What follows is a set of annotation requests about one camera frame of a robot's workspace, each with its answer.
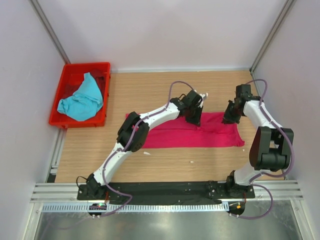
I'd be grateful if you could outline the aluminium corner post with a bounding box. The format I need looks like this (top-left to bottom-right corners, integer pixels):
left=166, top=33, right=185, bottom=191
left=29, top=0, right=71, bottom=64
left=249, top=0, right=297, bottom=73

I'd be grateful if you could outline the red plastic bin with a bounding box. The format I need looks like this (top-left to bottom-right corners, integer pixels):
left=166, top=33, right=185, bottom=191
left=48, top=62, right=111, bottom=129

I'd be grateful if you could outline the right round black connector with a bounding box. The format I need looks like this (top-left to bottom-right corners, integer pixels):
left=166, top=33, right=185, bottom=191
left=227, top=202, right=246, bottom=218

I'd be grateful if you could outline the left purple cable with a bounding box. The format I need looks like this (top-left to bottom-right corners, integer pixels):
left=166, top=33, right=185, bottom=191
left=101, top=81, right=133, bottom=217

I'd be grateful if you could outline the pink t-shirt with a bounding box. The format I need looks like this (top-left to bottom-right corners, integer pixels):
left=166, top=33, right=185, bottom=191
left=126, top=107, right=245, bottom=149

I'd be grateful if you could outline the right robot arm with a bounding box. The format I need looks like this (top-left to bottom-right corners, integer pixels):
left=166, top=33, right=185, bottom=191
left=222, top=84, right=294, bottom=198

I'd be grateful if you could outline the left aluminium corner post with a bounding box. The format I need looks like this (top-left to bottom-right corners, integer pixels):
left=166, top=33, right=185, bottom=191
left=29, top=0, right=71, bottom=64

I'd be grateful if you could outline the right aluminium corner post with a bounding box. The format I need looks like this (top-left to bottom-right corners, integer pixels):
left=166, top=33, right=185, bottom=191
left=249, top=0, right=297, bottom=73

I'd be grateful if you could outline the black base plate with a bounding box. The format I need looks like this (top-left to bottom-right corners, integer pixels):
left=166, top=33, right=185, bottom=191
left=77, top=180, right=255, bottom=206

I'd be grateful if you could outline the turquoise t-shirt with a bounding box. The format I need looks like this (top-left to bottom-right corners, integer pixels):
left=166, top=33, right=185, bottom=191
left=57, top=72, right=104, bottom=122

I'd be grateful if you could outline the aluminium front rail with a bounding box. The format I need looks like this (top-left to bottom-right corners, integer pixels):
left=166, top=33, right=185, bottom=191
left=31, top=180, right=303, bottom=206

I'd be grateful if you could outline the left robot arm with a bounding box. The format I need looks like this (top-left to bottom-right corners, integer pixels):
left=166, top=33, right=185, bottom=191
left=78, top=90, right=208, bottom=200

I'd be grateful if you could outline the white slotted cable duct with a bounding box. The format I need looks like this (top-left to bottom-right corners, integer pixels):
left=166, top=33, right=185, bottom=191
left=42, top=202, right=229, bottom=213

